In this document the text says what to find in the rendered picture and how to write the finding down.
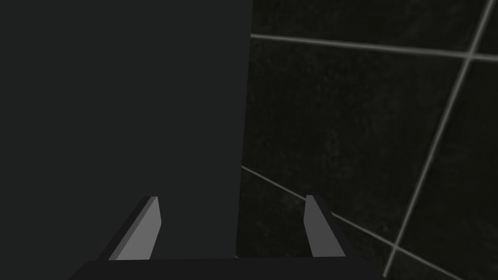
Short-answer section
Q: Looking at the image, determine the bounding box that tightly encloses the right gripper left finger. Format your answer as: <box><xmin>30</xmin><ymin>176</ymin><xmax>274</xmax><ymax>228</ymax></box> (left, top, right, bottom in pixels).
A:
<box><xmin>97</xmin><ymin>196</ymin><xmax>162</xmax><ymax>261</ymax></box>

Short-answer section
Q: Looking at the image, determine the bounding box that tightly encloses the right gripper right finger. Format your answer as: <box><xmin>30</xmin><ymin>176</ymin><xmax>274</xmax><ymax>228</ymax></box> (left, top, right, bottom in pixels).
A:
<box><xmin>303</xmin><ymin>194</ymin><xmax>357</xmax><ymax>258</ymax></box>

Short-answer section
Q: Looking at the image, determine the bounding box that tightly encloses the dark grey flat panel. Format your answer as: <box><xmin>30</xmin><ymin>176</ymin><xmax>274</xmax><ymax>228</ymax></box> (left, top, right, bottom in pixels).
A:
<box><xmin>0</xmin><ymin>0</ymin><xmax>254</xmax><ymax>280</ymax></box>

